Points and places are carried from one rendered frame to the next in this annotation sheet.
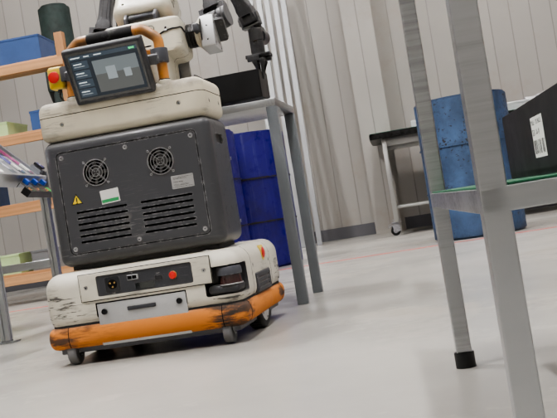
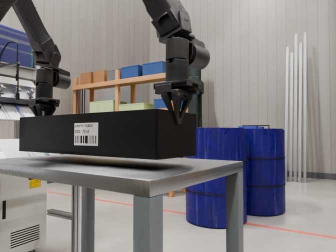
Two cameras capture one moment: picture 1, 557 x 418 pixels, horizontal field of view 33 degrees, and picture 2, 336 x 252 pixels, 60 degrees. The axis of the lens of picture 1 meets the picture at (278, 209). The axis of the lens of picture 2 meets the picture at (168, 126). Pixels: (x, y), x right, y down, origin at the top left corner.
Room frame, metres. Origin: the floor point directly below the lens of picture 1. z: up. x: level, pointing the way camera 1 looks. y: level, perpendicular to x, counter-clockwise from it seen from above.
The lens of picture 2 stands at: (3.18, -0.30, 0.88)
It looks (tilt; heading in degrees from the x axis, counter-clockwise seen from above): 2 degrees up; 25
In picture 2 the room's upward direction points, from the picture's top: straight up
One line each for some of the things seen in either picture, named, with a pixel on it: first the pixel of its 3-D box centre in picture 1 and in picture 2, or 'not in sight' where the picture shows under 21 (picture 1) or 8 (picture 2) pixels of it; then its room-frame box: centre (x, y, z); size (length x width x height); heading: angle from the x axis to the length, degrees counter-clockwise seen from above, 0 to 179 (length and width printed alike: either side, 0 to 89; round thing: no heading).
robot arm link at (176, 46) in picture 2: (256, 35); (178, 51); (3.83, -0.02, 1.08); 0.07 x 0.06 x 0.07; 161
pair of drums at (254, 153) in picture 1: (224, 204); (237, 170); (6.44, 0.36, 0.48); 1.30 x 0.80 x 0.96; 165
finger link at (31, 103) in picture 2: not in sight; (41, 114); (3.93, 0.54, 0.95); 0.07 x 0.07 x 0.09; 79
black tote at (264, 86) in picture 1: (196, 97); (98, 134); (3.88, 0.26, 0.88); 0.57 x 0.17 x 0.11; 80
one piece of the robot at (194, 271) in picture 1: (144, 279); not in sight; (2.83, 0.43, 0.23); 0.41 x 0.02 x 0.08; 80
